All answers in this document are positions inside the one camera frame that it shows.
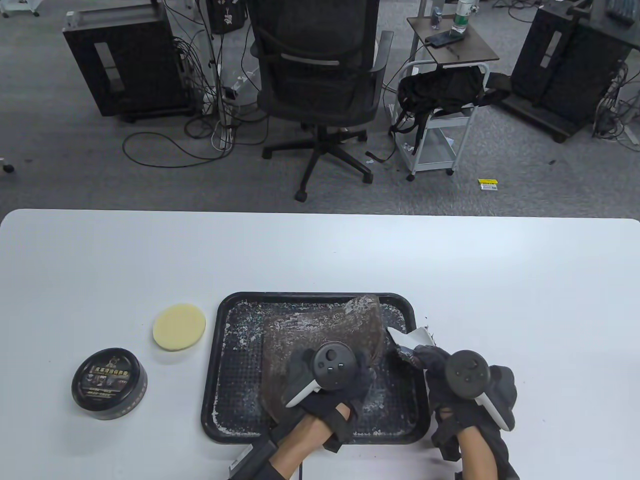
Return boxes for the person's left hand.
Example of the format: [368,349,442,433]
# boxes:
[282,347,378,418]

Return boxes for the person's right hand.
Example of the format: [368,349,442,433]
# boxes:
[412,344,517,461]

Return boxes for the white grey cloth swatch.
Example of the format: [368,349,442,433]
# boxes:
[387,326,438,371]

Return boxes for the brown leather bag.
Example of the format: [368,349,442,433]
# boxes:
[261,294,391,426]

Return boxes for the black leather care cream tin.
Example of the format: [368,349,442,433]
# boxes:
[71,347,149,421]

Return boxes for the person's right forearm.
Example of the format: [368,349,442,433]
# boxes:
[440,425,521,480]

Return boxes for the person's left forearm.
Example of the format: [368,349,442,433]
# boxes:
[227,405,358,480]

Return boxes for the black white hand controller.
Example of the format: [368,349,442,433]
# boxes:
[285,341,360,410]
[444,350,516,432]

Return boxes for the black plastic tray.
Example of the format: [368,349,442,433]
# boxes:
[201,292,432,445]

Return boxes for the yellow round sponge pad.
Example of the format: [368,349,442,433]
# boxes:
[152,303,207,353]

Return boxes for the white rolling cart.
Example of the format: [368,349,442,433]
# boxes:
[395,60,490,182]

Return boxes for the white power strip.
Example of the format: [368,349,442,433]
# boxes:
[212,122,236,151]

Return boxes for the black backpack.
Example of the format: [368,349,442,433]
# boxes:
[389,66,512,153]

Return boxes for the black mesh office chair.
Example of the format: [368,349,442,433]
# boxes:
[249,0,394,202]

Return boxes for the brown side table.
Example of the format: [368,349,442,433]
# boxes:
[406,15,500,66]

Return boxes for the white desk leg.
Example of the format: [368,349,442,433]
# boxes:
[197,0,226,131]

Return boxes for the black smartphone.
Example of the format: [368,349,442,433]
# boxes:
[426,31,466,49]

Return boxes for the black wheeled cabinet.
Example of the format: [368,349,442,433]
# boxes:
[502,0,640,143]
[62,0,193,123]

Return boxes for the clear bottle green label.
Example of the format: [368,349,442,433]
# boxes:
[452,0,475,35]

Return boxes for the black pouch white print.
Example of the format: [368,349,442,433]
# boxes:
[205,0,248,35]

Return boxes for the white wheeled base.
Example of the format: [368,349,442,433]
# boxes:
[0,0,41,18]

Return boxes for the black wrist camera unit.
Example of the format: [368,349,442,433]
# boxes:
[229,440,281,480]

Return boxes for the black looped floor cable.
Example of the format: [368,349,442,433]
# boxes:
[122,131,236,168]

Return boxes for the tangled cable bundle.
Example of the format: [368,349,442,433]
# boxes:
[592,60,640,151]

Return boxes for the black cable bundle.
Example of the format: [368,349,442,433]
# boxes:
[165,0,223,138]

